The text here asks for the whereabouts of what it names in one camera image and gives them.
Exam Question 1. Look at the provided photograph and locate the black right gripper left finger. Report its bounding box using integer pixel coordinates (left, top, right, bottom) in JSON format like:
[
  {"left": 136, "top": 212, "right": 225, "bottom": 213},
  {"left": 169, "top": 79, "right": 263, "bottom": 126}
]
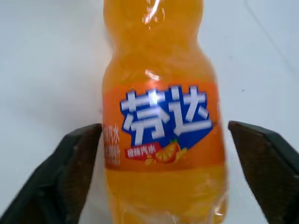
[{"left": 0, "top": 123, "right": 104, "bottom": 224}]

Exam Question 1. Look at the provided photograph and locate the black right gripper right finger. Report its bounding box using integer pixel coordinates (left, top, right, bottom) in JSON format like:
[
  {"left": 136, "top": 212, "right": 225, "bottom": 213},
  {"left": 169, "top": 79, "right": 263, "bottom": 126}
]
[{"left": 228, "top": 120, "right": 299, "bottom": 224}]

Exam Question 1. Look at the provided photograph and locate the orange soda bottle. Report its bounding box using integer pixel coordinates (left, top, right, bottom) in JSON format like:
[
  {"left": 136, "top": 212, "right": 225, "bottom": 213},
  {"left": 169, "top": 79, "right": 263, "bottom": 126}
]
[{"left": 101, "top": 0, "right": 228, "bottom": 224}]

